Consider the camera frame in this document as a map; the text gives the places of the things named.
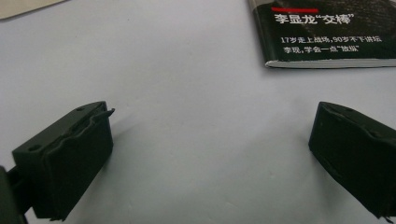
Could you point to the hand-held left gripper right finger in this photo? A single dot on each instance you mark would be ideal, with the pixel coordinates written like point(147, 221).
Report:
point(358, 155)

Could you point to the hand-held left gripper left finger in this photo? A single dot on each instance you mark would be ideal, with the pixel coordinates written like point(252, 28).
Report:
point(71, 161)

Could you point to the black magazine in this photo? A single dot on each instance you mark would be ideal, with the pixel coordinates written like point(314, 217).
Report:
point(327, 34)

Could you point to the beige sheet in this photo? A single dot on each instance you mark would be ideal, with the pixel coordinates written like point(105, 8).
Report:
point(21, 6)

